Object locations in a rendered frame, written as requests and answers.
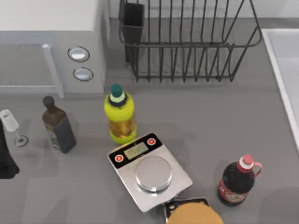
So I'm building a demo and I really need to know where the yellow-green bottle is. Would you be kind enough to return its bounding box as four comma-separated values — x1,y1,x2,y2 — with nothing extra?
104,84,137,145

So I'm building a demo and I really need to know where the silver kitchen scale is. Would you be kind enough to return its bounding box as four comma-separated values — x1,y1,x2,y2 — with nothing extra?
107,132,193,213

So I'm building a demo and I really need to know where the microwave knob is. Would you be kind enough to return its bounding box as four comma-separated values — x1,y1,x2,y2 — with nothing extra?
72,67,94,82
67,45,91,63

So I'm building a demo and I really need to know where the black cutlery holder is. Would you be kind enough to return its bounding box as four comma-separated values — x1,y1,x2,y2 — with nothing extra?
119,0,145,63

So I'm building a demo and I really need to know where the dark square bottle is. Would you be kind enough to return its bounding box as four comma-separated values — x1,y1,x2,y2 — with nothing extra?
42,96,77,154

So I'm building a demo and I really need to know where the scale with orange plate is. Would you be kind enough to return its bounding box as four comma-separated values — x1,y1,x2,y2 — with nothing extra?
163,197,224,224

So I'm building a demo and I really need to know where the dark red bottle pink cap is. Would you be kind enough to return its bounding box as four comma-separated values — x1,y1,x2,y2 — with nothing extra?
217,154,263,207

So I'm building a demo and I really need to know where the pale microwave oven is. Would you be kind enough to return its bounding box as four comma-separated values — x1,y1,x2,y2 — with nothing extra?
0,0,111,98

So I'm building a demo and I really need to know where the clear wine glass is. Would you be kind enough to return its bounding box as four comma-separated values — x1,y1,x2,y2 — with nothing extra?
0,109,29,147

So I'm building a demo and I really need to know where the black wire dish rack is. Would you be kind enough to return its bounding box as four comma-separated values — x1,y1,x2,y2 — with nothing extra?
118,0,263,83

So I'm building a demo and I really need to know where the microwave door handle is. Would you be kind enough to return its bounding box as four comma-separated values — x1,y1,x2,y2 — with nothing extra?
42,43,65,98

